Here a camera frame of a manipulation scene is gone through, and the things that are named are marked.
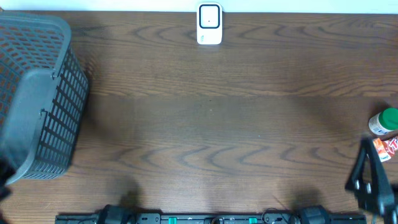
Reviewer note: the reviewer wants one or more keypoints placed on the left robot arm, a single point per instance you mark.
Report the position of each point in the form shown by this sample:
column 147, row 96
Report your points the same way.
column 6, row 173

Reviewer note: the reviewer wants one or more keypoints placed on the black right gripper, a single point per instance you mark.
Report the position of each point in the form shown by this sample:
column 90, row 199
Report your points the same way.
column 378, row 193

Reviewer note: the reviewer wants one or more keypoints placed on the orange white tissue packet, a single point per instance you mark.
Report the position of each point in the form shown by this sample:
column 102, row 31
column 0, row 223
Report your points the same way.
column 381, row 150

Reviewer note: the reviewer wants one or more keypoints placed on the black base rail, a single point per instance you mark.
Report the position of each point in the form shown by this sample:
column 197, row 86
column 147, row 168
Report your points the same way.
column 111, row 214

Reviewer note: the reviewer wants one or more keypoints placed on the white barcode scanner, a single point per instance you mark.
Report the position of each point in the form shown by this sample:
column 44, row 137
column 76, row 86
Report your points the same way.
column 209, row 23

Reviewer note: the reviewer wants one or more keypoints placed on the red snack packet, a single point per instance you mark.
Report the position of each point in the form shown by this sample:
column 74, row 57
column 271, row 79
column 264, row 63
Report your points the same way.
column 391, row 146

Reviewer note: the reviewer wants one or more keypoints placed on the green lid jar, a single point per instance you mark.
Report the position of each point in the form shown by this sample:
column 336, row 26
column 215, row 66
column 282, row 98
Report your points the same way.
column 383, row 122

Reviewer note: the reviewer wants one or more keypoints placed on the grey plastic mesh basket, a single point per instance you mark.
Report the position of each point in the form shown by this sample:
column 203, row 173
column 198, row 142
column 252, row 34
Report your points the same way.
column 43, row 96

